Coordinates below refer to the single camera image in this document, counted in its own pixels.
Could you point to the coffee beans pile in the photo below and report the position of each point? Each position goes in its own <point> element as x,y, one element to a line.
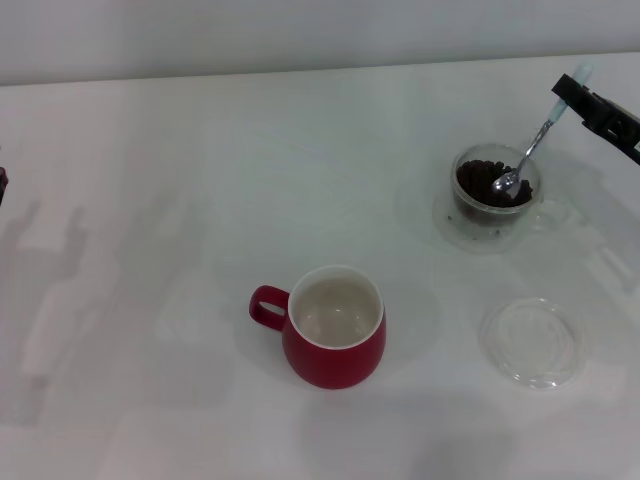
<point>475,182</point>

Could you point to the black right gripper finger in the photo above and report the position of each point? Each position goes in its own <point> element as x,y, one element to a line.
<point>605,117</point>

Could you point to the clear glass saucer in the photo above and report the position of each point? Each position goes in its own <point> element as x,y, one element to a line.
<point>450,235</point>

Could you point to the red ceramic mug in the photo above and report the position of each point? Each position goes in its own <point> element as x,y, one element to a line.
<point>335,367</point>

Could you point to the clear glass cup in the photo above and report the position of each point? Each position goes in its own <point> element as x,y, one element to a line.
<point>539,175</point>

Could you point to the small clear glass dish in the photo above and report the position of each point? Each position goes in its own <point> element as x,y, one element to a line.
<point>530,345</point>

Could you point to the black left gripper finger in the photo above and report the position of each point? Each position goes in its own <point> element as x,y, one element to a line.
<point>3,185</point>

